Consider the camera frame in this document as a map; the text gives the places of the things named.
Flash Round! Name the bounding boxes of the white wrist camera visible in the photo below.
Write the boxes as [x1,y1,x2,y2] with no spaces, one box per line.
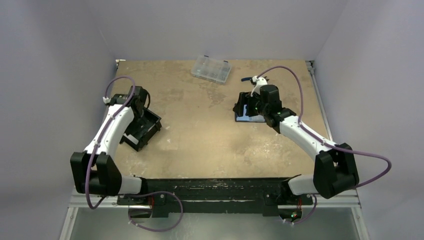
[250,75,268,97]
[102,96,111,104]

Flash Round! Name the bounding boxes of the blue handled pliers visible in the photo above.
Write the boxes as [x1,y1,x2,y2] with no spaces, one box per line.
[241,76,270,82]

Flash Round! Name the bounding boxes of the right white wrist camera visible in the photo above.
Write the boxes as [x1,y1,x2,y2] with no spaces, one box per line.
[250,75,268,97]

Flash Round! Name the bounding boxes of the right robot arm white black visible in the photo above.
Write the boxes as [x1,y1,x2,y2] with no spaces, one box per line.
[232,85,360,204]

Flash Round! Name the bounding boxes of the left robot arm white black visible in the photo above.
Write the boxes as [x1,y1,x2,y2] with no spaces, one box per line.
[70,86,149,205]

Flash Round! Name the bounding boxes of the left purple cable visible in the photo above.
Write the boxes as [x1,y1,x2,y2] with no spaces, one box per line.
[85,75,184,233]

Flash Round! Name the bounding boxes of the black card tray box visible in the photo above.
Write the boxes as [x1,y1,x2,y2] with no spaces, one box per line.
[119,107,162,152]

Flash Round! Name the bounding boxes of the clear plastic organizer box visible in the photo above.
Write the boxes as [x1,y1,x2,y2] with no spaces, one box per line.
[190,55,232,85]

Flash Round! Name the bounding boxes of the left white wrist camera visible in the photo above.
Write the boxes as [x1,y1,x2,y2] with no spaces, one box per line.
[102,96,111,104]

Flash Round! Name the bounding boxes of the black aluminium mounting rail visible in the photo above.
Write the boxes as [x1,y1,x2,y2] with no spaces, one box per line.
[67,178,362,220]

